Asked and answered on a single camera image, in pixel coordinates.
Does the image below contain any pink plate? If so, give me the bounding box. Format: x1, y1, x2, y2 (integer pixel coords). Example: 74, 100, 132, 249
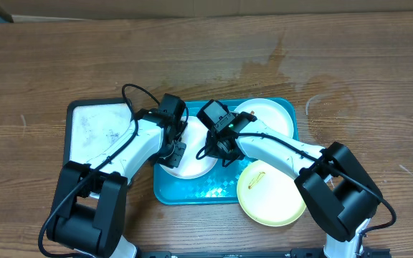
158, 115, 219, 180

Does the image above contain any white plate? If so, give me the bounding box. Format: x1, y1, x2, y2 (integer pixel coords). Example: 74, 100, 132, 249
234, 98, 296, 138

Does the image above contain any yellow plate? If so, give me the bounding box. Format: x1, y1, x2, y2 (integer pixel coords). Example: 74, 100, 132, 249
237, 161, 306, 226

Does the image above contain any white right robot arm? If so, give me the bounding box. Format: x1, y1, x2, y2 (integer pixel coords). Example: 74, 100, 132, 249
197, 111, 383, 257

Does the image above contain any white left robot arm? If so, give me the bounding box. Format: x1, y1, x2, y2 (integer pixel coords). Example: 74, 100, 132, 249
38, 107, 189, 257

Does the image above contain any teal plastic tray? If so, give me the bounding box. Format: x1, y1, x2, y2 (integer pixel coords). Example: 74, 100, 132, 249
153, 99, 299, 205

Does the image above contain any black tray with soapy water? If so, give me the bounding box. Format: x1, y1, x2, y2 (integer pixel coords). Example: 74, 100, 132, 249
63, 98, 143, 168

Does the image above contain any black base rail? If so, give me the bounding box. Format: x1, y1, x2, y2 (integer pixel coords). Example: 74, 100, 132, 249
134, 247, 392, 258

